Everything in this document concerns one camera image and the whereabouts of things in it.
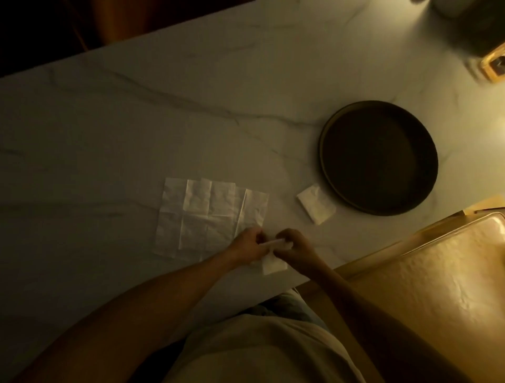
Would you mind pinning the person's right hand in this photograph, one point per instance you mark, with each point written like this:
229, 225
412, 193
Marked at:
303, 256

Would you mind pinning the person's left hand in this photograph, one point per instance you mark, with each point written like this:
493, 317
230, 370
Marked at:
244, 248

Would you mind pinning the spread of white paper napkins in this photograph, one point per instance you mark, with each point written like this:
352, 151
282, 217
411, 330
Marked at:
197, 205

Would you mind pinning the round dark tray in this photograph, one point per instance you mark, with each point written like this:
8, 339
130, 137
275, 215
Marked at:
378, 158

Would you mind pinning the person's left forearm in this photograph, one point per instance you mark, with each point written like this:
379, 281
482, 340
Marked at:
130, 319

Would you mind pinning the person's right forearm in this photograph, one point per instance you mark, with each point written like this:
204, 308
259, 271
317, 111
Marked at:
375, 323

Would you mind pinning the beige shirt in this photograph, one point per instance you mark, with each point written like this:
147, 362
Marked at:
260, 351

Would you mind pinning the gold framed small object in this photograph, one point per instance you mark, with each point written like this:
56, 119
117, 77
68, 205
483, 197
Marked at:
495, 65

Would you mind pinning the white rounded container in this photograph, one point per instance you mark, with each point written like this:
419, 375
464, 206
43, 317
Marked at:
449, 7

